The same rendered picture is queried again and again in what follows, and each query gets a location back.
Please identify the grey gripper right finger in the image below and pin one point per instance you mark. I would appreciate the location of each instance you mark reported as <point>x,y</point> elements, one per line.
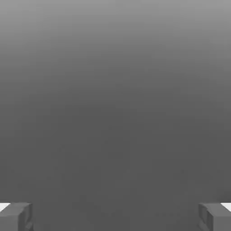
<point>218,218</point>

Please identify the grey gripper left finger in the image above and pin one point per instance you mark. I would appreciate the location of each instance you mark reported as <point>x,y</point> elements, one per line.
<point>12,218</point>

